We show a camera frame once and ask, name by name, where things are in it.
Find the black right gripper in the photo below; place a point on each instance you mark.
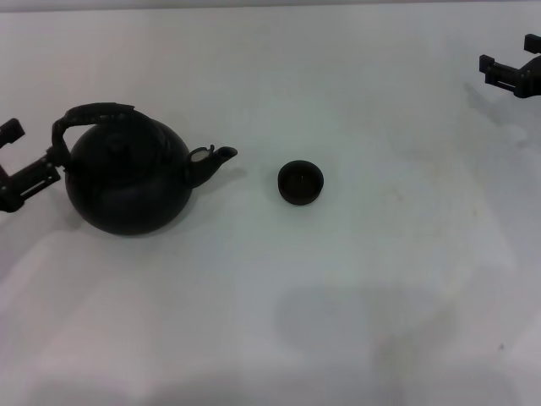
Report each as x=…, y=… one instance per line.
x=531, y=80

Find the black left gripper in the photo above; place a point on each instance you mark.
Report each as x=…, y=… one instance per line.
x=12, y=196

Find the black round teapot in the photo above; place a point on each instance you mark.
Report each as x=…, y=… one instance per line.
x=127, y=194

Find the small dark teacup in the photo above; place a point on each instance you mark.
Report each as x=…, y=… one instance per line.
x=301, y=184

